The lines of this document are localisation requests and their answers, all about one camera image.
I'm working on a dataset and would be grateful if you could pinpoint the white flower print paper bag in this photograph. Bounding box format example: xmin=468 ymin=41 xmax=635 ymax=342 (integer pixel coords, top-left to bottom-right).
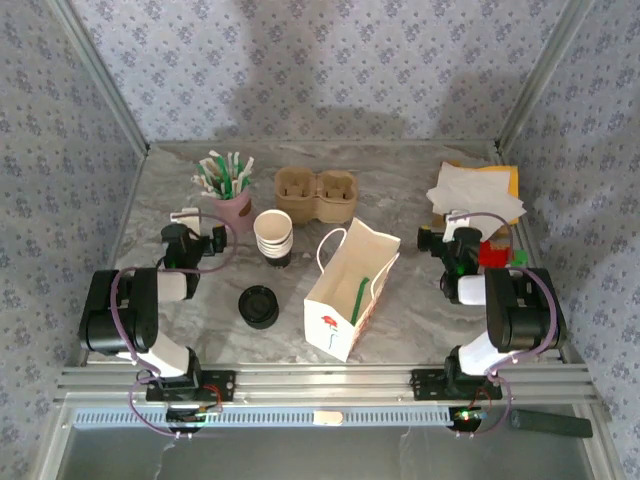
xmin=303 ymin=217 xmax=402 ymax=364

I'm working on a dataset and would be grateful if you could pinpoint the large red toy brick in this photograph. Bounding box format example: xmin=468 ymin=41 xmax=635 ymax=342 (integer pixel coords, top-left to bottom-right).
xmin=478 ymin=239 xmax=512 ymax=269

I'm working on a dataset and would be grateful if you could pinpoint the pink straw holder cup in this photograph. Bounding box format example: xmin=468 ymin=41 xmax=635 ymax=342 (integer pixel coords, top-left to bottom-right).
xmin=213 ymin=188 xmax=255 ymax=234

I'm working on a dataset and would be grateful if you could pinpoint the stack of paper cups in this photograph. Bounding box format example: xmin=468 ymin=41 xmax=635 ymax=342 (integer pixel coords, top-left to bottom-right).
xmin=252 ymin=209 xmax=295 ymax=269

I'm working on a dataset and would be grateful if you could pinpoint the pile of white napkins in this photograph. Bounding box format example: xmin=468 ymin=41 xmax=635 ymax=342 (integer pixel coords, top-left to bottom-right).
xmin=426 ymin=160 xmax=527 ymax=236

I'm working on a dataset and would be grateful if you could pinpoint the stack of black lids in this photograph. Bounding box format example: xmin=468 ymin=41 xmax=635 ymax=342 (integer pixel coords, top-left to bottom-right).
xmin=238 ymin=284 xmax=281 ymax=330

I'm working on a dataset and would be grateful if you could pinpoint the yellow paper envelope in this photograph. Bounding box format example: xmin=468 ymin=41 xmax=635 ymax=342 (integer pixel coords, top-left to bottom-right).
xmin=432 ymin=159 xmax=521 ymax=242

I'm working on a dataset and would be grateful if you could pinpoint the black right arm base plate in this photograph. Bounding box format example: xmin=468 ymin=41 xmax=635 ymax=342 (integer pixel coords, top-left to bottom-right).
xmin=410 ymin=368 xmax=503 ymax=401

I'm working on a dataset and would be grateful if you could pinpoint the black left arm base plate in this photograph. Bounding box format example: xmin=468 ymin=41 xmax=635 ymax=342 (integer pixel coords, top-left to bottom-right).
xmin=145 ymin=369 xmax=237 ymax=403

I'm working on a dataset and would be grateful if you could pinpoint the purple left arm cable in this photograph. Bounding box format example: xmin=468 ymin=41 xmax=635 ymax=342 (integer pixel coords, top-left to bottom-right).
xmin=110 ymin=212 xmax=239 ymax=441

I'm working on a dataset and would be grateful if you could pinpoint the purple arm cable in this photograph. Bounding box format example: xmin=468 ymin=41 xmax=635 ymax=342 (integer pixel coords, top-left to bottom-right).
xmin=110 ymin=212 xmax=239 ymax=441
xmin=447 ymin=209 xmax=566 ymax=441

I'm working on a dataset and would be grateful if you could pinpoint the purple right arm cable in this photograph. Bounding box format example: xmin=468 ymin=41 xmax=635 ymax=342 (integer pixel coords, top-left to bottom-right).
xmin=447 ymin=209 xmax=566 ymax=441

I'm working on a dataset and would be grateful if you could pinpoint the aluminium mounting rail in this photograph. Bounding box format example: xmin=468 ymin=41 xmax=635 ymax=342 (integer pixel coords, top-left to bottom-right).
xmin=54 ymin=363 xmax=601 ymax=405

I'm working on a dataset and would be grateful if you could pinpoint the grey slotted cable duct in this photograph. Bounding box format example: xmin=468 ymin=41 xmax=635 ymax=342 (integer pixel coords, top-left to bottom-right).
xmin=72 ymin=406 xmax=481 ymax=429

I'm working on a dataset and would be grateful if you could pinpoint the aluminium frame post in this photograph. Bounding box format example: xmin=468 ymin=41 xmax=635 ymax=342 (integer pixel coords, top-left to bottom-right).
xmin=49 ymin=0 xmax=151 ymax=156
xmin=494 ymin=0 xmax=596 ymax=151

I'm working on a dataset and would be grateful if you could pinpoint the black handle bar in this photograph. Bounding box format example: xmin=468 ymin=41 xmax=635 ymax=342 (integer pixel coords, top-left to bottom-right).
xmin=509 ymin=408 xmax=594 ymax=440

